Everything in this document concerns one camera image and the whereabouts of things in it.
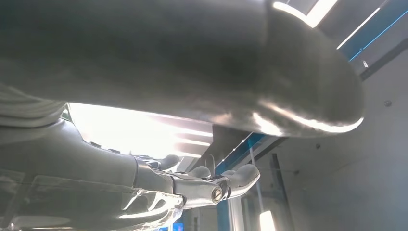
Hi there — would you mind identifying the wide bright ceiling light panel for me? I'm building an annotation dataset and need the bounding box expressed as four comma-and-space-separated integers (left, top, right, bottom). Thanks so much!
67, 103, 214, 159

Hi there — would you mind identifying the long ceiling light bar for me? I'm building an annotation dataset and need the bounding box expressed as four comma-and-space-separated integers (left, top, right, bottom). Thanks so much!
272, 0, 339, 29

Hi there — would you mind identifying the thin ceiling light strip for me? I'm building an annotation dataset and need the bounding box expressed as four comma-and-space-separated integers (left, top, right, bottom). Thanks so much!
336, 7, 382, 51

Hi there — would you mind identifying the small rectangular light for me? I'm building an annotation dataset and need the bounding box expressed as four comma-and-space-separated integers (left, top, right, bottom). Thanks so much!
259, 210, 277, 231

